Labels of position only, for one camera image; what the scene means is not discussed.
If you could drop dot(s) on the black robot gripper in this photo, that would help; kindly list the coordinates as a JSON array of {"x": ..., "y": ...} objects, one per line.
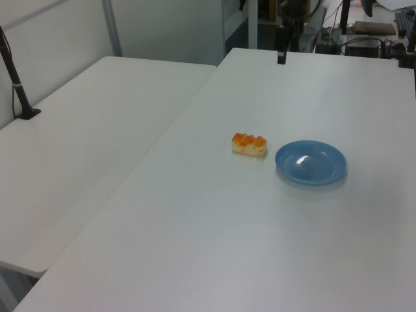
[{"x": 286, "y": 34}]

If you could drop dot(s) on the orange topped bread loaf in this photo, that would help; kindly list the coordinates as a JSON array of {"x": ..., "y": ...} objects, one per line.
[{"x": 249, "y": 144}]

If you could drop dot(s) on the blue plastic plate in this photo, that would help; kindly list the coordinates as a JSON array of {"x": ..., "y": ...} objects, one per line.
[{"x": 310, "y": 162}]

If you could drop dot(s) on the black electronic device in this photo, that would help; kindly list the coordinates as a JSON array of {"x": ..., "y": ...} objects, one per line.
[{"x": 330, "y": 40}]

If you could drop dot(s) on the black thin pole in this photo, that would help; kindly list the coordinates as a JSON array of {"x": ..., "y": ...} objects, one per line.
[{"x": 344, "y": 16}]

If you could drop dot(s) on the brown cardboard box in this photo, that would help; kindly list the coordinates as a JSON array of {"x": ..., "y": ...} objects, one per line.
[{"x": 373, "y": 27}]

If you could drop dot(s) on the black clamp stand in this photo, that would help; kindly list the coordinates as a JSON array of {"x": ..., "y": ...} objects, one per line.
[{"x": 408, "y": 48}]

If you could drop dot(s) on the black keyboard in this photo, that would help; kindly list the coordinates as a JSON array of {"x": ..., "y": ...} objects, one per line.
[{"x": 406, "y": 20}]

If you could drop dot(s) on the white side table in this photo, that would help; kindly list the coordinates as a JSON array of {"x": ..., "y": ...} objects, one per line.
[{"x": 97, "y": 146}]

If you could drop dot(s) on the white cabinet frame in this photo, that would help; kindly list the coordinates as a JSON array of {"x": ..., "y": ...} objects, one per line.
[{"x": 252, "y": 24}]

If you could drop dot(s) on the white metal frame post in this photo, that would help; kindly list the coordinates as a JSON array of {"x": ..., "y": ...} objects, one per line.
[{"x": 112, "y": 27}]

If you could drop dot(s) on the black camera stand pole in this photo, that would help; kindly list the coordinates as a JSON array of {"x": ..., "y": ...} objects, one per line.
[{"x": 15, "y": 81}]

